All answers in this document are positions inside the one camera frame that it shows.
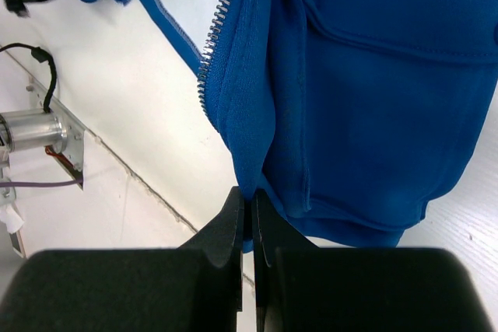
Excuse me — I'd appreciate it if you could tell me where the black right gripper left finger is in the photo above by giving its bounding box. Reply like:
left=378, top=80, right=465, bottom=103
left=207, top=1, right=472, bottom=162
left=1, top=187, right=244, bottom=331

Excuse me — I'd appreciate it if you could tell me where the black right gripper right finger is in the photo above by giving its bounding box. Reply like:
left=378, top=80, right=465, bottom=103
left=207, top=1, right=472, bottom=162
left=251, top=190, right=493, bottom=331

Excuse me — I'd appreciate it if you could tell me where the blue zip-up vest jacket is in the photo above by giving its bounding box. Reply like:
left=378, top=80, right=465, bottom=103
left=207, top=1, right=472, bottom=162
left=82, top=0, right=497, bottom=246

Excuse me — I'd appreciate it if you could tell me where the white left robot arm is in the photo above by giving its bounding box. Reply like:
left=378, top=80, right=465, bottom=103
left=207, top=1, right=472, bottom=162
left=1, top=0, right=83, bottom=234

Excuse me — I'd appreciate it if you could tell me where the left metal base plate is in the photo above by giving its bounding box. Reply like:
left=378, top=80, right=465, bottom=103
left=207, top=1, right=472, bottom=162
left=16, top=77, right=86, bottom=187

